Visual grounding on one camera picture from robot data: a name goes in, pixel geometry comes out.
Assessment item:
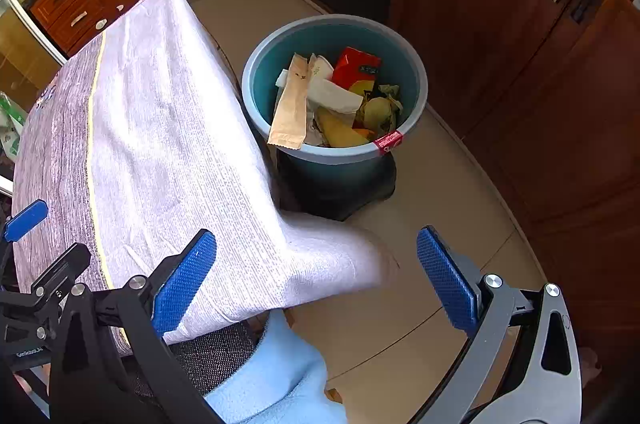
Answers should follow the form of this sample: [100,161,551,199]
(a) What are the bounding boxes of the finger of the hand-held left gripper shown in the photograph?
[2,199,49,245]
[29,243,92,301]

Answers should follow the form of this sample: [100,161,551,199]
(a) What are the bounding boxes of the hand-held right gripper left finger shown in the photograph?
[47,229,226,424]

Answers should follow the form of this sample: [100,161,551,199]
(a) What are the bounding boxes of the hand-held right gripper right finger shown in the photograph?
[410,226,584,424]

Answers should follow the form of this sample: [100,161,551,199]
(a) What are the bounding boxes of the teal plastic bin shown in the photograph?
[241,14,429,205]

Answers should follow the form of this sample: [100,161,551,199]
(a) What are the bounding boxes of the red snack bag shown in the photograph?
[331,46,383,97]

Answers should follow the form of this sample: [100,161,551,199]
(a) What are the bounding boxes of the dark grey woven fabric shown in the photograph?
[120,321,266,405]

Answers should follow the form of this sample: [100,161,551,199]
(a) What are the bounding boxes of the green white rice bag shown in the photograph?
[0,91,28,159]

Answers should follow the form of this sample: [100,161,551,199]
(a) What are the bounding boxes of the grey striped tablecloth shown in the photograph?
[10,0,401,357]

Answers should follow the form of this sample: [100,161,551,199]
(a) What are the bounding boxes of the glass sliding door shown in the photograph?
[0,0,66,104]

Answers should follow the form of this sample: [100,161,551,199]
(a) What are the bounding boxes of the yellow fruit peel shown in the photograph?
[362,96,401,132]

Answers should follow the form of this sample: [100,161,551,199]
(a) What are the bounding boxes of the banana peel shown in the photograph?
[315,106,371,149]

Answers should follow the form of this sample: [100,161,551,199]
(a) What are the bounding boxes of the green crumpled wrapper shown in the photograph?
[377,82,405,115]

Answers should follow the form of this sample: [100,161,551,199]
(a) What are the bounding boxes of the brown paper bag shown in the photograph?
[267,54,313,151]

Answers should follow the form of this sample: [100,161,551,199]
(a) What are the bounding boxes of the white paper napkin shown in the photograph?
[275,52,365,115]

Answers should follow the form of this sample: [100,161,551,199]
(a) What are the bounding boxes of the wooden kitchen cabinets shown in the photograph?
[27,0,640,355]

